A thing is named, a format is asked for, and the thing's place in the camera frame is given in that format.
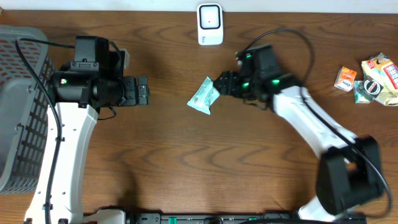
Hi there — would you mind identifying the small teal tissue pack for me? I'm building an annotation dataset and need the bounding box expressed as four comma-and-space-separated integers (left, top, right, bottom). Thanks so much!
353, 80, 371, 103

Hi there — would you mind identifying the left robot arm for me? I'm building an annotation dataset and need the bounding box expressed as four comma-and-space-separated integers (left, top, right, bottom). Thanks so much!
24, 35, 149, 223

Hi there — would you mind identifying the red white tape roll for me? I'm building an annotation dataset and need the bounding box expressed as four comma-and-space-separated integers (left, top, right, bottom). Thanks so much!
358, 77, 384, 101

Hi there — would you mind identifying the small orange tissue pack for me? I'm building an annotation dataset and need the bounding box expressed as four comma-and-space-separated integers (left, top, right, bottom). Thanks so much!
334, 67, 357, 92

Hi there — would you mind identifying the green Zappy wipes pack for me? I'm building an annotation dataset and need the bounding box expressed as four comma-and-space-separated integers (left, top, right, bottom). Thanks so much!
187, 77, 220, 115

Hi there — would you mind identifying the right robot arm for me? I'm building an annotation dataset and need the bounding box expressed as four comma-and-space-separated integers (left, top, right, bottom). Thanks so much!
214, 45, 387, 222

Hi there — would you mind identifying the grey plastic mesh basket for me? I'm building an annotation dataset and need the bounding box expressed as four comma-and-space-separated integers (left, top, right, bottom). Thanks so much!
1, 25, 56, 194

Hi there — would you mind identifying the white barcode scanner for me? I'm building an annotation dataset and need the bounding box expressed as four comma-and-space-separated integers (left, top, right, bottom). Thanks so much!
197, 3, 224, 45

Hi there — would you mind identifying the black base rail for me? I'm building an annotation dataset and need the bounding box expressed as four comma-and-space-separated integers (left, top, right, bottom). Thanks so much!
83, 212, 368, 224

